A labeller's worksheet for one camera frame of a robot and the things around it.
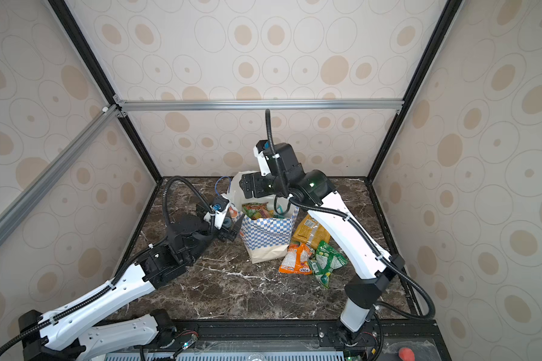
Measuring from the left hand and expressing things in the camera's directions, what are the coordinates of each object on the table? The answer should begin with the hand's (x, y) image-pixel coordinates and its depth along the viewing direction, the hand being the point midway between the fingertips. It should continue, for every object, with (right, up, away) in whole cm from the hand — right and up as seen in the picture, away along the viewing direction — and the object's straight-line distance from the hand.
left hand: (236, 205), depth 67 cm
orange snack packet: (+20, -22, +20) cm, 36 cm away
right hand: (+8, +9, +2) cm, 12 cm away
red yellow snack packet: (+3, -3, +33) cm, 33 cm away
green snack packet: (+31, -22, +20) cm, 43 cm away
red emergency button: (+52, -46, +2) cm, 69 cm away
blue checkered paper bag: (+9, -8, +8) cm, 14 cm away
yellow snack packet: (+27, -12, +30) cm, 42 cm away
